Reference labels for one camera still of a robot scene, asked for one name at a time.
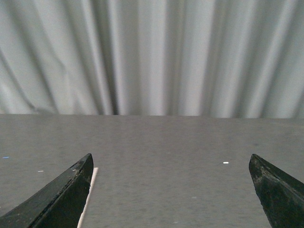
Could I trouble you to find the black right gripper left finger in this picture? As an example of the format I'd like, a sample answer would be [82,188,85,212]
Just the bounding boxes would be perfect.
[0,153,93,228]

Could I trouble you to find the white chopstick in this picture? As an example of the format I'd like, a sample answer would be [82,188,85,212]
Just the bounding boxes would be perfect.
[77,167,99,228]

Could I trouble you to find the white curtain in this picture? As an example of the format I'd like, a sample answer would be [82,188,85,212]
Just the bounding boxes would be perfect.
[0,0,304,118]

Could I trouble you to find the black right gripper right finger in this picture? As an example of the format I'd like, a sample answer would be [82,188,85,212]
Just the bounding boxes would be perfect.
[248,154,304,228]

